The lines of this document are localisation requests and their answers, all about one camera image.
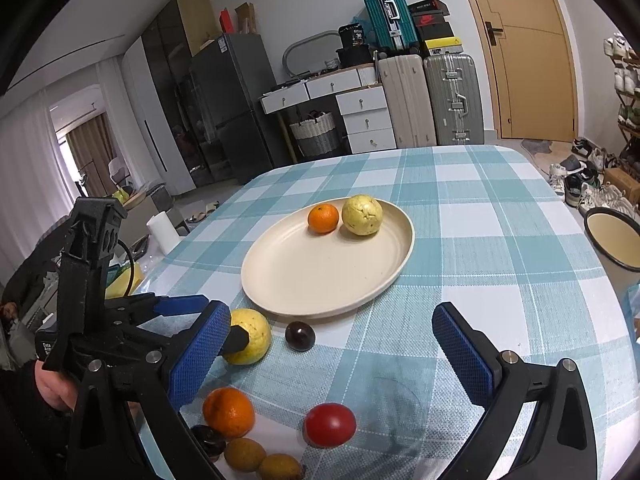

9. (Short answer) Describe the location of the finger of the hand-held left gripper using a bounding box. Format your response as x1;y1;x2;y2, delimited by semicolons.
229;326;251;357
102;294;211;326

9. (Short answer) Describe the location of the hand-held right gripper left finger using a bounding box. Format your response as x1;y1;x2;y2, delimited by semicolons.
65;300;233;480

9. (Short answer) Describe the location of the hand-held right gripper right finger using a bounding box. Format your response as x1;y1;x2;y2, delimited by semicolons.
431;301;598;480

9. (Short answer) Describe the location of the yellow citrus fruit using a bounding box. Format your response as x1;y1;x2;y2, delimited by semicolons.
222;308;273;366

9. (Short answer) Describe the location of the dark purple plum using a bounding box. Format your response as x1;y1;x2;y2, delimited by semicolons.
191;425;228;462
285;321;316;351

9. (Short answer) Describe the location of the large orange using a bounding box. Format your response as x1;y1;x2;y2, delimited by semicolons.
202;387;256;439

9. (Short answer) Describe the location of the cream oval plate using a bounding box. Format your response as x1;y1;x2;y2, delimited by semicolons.
241;197;416;320

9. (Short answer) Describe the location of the small brown round fruit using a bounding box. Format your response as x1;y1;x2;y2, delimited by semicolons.
257;453;304;480
223;437;267;472

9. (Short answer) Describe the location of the red tomato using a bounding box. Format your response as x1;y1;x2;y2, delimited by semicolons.
303;402;358;449

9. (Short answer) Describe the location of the person's left forearm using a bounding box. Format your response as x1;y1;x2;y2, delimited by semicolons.
0;362;71;480

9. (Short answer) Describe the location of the person's left hand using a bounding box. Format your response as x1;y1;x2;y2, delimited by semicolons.
34;360;81;413

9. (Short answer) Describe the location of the yellow bag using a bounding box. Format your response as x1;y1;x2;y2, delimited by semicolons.
105;262;146;301

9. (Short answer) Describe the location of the paper towel roll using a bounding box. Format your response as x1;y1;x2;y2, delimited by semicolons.
146;211;180;256

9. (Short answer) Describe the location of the grey trash bin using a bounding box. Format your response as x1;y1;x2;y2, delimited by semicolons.
149;182;175;213

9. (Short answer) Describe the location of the brown curtain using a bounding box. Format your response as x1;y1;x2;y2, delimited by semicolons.
67;112;118;196

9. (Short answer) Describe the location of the white curtain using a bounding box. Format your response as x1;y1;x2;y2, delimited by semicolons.
0;85;66;286

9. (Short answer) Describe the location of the small mandarin orange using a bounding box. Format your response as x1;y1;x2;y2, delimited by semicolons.
307;203;340;235

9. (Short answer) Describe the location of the white wardrobe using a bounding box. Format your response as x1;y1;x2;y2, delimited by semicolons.
122;37;196;196

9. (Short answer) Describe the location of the pale yellow guava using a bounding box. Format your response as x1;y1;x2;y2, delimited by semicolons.
341;194;384;237

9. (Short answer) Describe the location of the grey refrigerator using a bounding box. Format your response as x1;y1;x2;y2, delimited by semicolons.
189;33;296;186

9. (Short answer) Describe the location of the dark glass cabinet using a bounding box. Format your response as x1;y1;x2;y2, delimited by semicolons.
141;0;211;188

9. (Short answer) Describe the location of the grey door mat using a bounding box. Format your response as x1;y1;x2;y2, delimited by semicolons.
520;138;553;171

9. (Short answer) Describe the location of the pile of shoes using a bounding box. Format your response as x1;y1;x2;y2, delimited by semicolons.
547;137;640;221

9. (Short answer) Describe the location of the woven laundry basket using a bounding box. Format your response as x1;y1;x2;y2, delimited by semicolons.
289;111;342;157

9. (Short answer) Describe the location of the low cardboard box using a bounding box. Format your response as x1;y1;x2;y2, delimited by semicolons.
602;167;640;193

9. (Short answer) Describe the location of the grey suitcase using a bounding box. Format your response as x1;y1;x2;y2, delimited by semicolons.
423;53;486;147

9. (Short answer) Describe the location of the beige suitcase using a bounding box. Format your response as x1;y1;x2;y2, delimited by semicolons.
376;53;438;149

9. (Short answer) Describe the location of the white drawer desk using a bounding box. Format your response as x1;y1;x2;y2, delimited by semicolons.
260;65;398;163

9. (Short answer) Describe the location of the large cardboard box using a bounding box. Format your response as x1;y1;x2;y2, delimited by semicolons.
177;0;221;56

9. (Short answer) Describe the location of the oval mirror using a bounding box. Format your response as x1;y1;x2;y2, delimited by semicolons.
282;30;343;78

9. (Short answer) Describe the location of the small brown box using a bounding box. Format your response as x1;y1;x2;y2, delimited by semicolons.
235;2;257;35

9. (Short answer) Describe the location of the wooden door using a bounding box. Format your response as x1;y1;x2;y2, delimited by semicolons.
452;0;578;143

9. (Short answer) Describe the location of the black storage box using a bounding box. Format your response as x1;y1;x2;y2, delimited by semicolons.
336;24;375;68

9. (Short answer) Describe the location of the shoe rack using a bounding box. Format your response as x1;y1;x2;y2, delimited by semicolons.
602;32;640;181

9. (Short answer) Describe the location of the teal suitcase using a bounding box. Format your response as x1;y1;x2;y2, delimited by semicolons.
358;0;420;52

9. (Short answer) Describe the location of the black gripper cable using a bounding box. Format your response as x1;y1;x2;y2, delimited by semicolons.
116;240;137;296

